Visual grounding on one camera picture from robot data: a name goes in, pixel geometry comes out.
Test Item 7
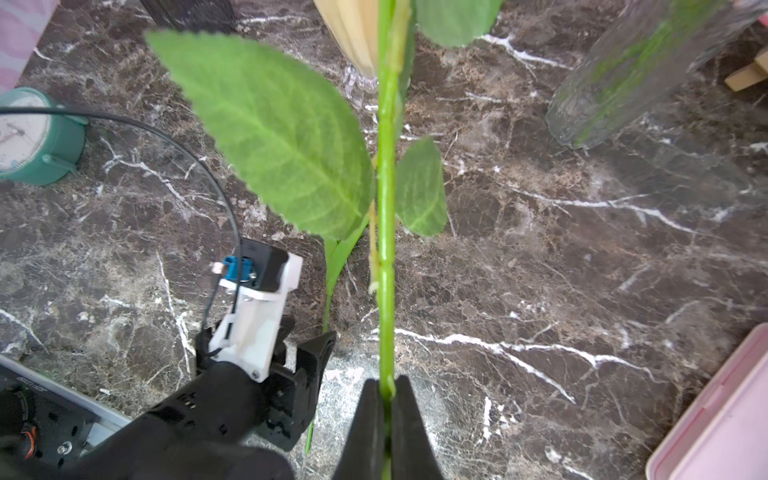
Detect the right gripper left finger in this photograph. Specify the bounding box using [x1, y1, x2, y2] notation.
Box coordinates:
[332, 379, 384, 480]

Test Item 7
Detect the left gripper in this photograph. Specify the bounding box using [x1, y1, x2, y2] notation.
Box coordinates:
[194, 314, 337, 452]

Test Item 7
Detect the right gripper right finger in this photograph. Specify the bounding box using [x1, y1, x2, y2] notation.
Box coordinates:
[390, 375, 444, 480]

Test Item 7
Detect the cream rose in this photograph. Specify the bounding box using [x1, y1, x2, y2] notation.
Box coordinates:
[145, 0, 505, 480]

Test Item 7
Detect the pink pencil case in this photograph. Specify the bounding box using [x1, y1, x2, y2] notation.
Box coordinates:
[645, 323, 767, 480]

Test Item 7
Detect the teal round alarm clock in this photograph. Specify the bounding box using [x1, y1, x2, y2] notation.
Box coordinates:
[1, 113, 88, 185]

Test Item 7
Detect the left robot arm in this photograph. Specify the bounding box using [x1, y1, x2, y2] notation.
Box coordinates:
[1, 318, 337, 479]

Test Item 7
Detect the yellow flared vase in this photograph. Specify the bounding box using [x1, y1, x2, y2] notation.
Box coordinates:
[313, 0, 379, 79]

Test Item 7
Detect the clear glass vase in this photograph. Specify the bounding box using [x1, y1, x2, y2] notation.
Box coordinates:
[545, 1, 767, 149]

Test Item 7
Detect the wooden easel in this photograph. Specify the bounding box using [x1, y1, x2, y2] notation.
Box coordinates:
[725, 49, 767, 92]

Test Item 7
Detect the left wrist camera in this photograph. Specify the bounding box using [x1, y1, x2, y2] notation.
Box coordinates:
[208, 239, 303, 383]

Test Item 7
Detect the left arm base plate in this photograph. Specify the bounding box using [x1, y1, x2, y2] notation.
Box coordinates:
[1, 356, 131, 479]

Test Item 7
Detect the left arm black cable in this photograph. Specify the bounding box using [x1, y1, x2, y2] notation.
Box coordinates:
[0, 106, 244, 361]

